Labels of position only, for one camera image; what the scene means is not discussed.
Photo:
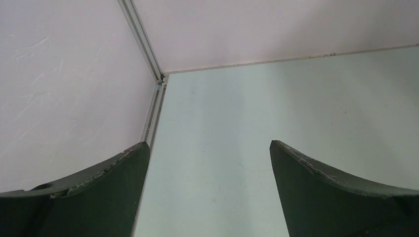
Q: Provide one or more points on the aluminium frame corner post left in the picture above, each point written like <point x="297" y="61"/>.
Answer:
<point x="134" y="21"/>

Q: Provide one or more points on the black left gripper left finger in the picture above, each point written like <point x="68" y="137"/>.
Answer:
<point x="99" y="201"/>

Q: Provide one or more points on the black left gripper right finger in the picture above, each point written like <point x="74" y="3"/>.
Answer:
<point x="319" y="200"/>

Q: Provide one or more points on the aluminium frame left floor rail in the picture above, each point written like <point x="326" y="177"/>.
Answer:
<point x="148" y="137"/>

